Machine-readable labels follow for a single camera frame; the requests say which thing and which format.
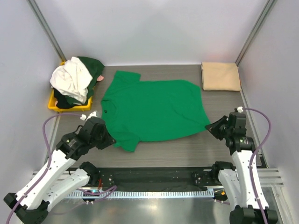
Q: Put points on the folded beige t-shirt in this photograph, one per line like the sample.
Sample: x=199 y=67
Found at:
x=220 y=77

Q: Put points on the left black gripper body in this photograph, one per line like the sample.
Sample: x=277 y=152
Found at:
x=96 y=140

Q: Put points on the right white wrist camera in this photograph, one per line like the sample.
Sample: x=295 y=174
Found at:
x=239 y=109

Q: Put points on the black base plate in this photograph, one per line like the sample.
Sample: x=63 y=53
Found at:
x=156 y=179

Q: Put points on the dark green t-shirt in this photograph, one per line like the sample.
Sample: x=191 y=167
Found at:
x=93 y=67

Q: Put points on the yellow plastic bin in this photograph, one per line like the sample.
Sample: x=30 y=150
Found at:
x=52 y=105

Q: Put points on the right aluminium frame post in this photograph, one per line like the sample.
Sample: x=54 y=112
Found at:
x=269 y=5

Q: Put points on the pink garment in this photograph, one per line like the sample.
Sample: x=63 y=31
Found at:
x=100 y=78

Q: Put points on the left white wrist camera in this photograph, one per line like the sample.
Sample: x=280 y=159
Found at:
x=93 y=114

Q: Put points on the aluminium frame post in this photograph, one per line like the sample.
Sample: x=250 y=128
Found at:
x=44 y=24
x=269 y=5

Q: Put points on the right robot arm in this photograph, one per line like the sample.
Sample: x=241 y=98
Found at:
x=240 y=178

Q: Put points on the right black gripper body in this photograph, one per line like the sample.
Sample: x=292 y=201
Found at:
x=229 y=131

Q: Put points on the white slotted cable duct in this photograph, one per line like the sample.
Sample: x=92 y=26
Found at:
x=141 y=195

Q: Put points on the bright green t-shirt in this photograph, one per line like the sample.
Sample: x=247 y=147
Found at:
x=150 y=111

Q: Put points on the left aluminium frame post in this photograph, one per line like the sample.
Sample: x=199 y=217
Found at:
x=44 y=24

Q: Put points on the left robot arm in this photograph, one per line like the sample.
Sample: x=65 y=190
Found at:
x=36 y=199

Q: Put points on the white t-shirt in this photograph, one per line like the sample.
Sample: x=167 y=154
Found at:
x=72 y=79

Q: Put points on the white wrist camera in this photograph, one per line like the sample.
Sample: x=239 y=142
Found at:
x=239 y=109
x=93 y=114

